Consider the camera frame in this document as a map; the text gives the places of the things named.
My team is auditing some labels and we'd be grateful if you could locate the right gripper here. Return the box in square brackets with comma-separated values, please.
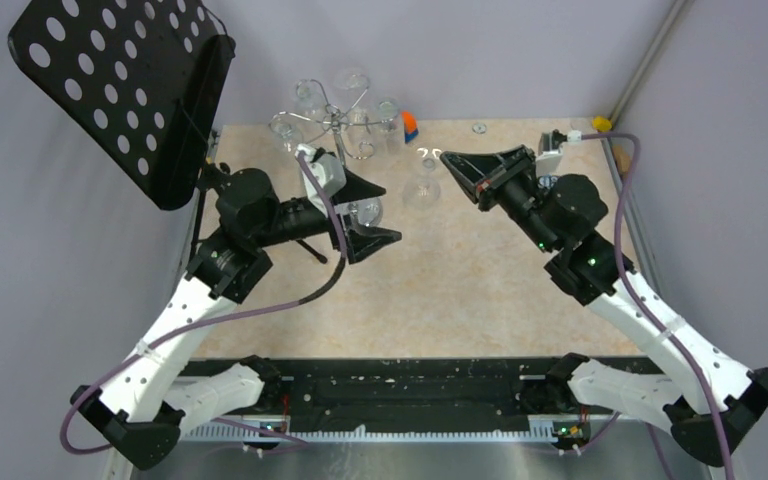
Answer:
[440, 146, 558, 254]

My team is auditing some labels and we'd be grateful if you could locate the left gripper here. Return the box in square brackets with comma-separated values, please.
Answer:
[253, 163, 401, 261]

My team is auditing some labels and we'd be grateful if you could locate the wine glass removed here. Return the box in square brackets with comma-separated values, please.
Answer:
[376, 98, 404, 155]
[347, 197, 383, 227]
[402, 147, 442, 210]

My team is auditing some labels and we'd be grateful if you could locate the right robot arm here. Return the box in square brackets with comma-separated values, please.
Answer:
[440, 146, 768, 468]

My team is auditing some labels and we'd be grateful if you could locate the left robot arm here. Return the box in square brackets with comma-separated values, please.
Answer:
[69, 167, 401, 470]

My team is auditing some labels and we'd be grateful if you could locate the chrome wine glass rack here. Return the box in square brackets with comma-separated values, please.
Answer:
[272, 79, 393, 161]

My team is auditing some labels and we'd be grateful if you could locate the wine glass on rack left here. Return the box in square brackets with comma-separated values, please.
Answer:
[268, 115, 304, 155]

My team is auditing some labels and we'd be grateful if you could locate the wine glass on rack far-left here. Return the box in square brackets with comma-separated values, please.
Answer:
[294, 80, 326, 120]

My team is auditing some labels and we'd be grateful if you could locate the orange blue toy car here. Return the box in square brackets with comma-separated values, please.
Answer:
[401, 111, 419, 144]

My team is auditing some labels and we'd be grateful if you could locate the yellow corner piece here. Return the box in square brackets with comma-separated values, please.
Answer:
[591, 116, 613, 133]

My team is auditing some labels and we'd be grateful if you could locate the small wooden block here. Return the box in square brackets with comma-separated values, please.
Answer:
[611, 144, 633, 177]

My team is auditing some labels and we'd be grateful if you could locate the black perforated music stand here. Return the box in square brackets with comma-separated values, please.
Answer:
[7, 0, 329, 266]

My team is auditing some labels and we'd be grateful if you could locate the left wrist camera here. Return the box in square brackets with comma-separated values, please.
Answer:
[295, 143, 347, 198]

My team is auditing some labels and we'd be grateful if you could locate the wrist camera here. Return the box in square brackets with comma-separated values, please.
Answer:
[537, 129, 583, 160]
[295, 143, 347, 198]

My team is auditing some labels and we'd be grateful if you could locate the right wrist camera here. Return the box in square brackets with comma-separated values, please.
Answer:
[537, 129, 583, 160]

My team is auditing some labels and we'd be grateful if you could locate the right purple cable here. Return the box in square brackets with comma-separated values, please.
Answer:
[579, 131, 738, 480]

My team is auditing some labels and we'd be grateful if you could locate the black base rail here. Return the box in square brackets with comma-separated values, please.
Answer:
[178, 356, 624, 446]

